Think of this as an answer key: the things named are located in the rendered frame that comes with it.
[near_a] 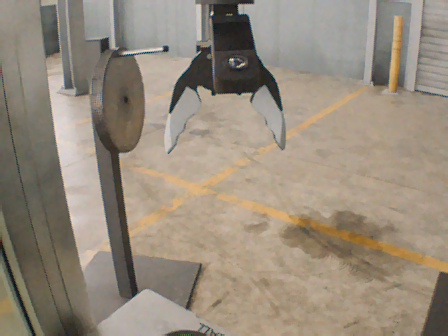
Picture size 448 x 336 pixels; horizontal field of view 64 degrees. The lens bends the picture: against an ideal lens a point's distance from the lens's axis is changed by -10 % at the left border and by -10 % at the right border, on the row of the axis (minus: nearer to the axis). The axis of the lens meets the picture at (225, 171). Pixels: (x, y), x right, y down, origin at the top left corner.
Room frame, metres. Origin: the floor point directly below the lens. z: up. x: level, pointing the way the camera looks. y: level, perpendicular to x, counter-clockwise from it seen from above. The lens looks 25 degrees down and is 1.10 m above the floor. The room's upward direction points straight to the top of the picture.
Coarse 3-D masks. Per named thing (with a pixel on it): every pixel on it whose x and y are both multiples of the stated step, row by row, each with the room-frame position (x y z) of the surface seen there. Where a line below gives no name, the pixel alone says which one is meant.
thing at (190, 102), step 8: (184, 96) 0.46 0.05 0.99; (192, 96) 0.46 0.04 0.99; (176, 104) 0.46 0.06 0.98; (184, 104) 0.46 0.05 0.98; (192, 104) 0.46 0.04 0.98; (200, 104) 0.46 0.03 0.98; (176, 112) 0.46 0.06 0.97; (184, 112) 0.46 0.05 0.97; (192, 112) 0.46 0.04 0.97; (168, 120) 0.46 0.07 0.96; (176, 120) 0.46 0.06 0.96; (184, 120) 0.46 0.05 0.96; (168, 128) 0.46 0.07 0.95; (176, 128) 0.46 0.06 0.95; (184, 128) 0.46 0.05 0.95; (168, 136) 0.46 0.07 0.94; (176, 136) 0.46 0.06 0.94; (168, 144) 0.46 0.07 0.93; (168, 152) 0.47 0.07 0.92
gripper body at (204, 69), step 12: (204, 0) 0.47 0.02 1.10; (216, 0) 0.46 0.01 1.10; (228, 0) 0.46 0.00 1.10; (240, 0) 0.46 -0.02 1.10; (252, 0) 0.48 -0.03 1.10; (216, 12) 0.48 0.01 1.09; (228, 12) 0.48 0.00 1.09; (204, 48) 0.46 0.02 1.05; (204, 60) 0.46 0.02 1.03; (204, 72) 0.46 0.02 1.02; (204, 84) 0.46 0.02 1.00
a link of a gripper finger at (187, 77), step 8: (192, 64) 0.46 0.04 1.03; (184, 72) 0.46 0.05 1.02; (192, 72) 0.46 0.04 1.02; (176, 80) 0.47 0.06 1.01; (184, 80) 0.46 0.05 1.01; (192, 80) 0.46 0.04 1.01; (176, 88) 0.46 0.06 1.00; (184, 88) 0.46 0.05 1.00; (192, 88) 0.46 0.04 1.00; (176, 96) 0.46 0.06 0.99; (168, 112) 0.46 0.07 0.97
